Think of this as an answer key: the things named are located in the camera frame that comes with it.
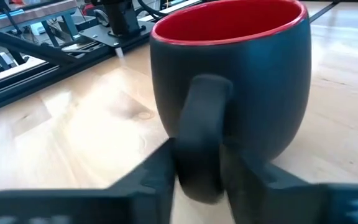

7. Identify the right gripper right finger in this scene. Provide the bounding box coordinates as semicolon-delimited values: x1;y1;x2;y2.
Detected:
221;144;358;224

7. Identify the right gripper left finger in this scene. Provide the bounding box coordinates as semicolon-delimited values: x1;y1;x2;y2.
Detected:
0;138;177;224

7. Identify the black pot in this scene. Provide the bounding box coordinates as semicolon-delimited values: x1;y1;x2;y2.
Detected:
149;0;312;205

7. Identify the wooden workbench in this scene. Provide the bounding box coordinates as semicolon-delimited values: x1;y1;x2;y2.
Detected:
0;0;80;30

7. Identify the black table frame rail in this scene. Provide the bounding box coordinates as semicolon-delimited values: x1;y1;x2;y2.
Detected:
0;23;155;116

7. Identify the black cable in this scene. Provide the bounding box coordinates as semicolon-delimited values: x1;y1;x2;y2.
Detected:
137;0;169;18

